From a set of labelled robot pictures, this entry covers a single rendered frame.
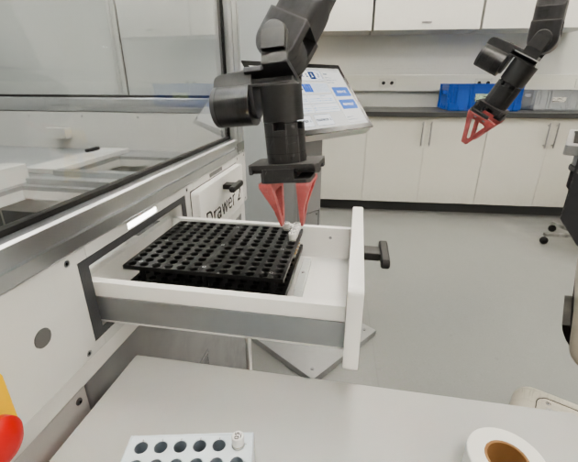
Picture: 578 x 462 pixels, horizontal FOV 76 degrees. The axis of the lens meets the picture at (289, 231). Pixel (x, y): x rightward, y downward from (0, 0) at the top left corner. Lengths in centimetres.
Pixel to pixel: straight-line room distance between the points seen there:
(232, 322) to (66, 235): 22
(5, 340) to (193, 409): 21
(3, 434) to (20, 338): 12
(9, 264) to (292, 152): 34
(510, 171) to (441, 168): 58
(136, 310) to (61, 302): 8
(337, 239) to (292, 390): 27
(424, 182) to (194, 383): 320
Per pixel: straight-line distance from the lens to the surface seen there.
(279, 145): 52
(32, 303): 47
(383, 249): 53
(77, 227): 50
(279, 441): 47
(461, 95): 366
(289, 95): 51
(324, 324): 44
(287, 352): 169
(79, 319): 53
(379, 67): 407
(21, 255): 44
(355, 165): 344
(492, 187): 375
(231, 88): 55
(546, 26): 103
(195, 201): 76
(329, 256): 67
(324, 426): 48
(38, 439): 56
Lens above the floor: 113
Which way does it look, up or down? 22 degrees down
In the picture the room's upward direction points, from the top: straight up
